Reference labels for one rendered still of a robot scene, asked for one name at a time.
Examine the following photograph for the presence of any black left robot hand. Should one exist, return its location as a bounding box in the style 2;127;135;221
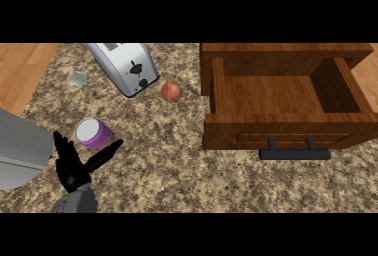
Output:
51;130;125;194

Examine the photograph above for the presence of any purple can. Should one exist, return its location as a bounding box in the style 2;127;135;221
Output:
72;117;117;151

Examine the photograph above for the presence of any wooden drawer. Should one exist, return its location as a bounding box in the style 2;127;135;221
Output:
200;57;378;151

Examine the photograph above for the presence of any large grey rounded appliance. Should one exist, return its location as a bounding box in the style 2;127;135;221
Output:
0;108;55;191

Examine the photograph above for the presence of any pale crumpled lump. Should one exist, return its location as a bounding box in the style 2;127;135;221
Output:
64;70;89;88

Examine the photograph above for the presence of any reddish brown onion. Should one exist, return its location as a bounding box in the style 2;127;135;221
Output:
159;81;181;103

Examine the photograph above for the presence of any silver toaster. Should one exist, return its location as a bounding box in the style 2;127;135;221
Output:
85;43;160;99

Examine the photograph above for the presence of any wooden cabinet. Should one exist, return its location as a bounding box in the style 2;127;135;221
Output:
199;43;374;97

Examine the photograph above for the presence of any dark grey drawer handle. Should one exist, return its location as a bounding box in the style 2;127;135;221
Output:
258;137;332;161

